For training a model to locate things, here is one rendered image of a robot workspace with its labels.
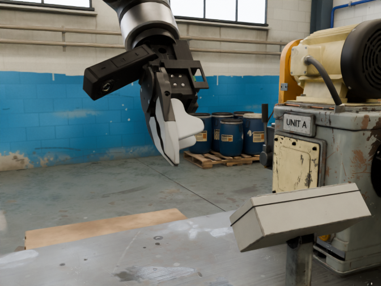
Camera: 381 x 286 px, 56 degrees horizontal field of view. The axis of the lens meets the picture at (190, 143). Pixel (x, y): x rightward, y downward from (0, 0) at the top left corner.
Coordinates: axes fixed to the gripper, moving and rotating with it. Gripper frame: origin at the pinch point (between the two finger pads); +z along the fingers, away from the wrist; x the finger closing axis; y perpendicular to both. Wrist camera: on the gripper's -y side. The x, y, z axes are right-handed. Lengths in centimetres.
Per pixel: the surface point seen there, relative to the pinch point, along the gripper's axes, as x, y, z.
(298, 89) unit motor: 29, 57, -34
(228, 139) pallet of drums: 365, 238, -211
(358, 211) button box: -3.6, 22.5, 12.2
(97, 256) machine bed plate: 53, -5, -2
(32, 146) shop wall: 444, -29, -266
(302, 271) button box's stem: 3.1, 15.6, 17.1
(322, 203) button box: -3.6, 17.5, 10.4
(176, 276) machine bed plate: 40.4, 10.3, 8.8
